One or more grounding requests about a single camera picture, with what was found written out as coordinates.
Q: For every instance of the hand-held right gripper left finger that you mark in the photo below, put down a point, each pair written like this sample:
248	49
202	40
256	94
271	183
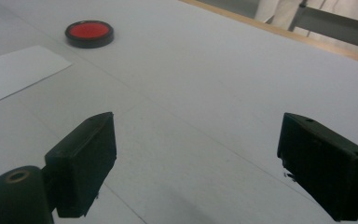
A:
80	168

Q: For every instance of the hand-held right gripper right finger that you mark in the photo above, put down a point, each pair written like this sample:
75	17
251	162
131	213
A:
329	168

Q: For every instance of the round red ink pad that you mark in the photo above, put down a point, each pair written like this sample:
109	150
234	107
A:
88	31

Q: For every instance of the white paper sheet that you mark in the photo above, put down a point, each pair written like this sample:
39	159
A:
15	73

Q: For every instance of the wooden table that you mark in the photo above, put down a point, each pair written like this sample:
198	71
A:
323	46

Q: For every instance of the white table cover board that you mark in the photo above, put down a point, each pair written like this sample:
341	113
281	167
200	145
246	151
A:
205	93

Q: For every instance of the white metal desk frame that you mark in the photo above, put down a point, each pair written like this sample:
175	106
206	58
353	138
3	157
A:
338	26

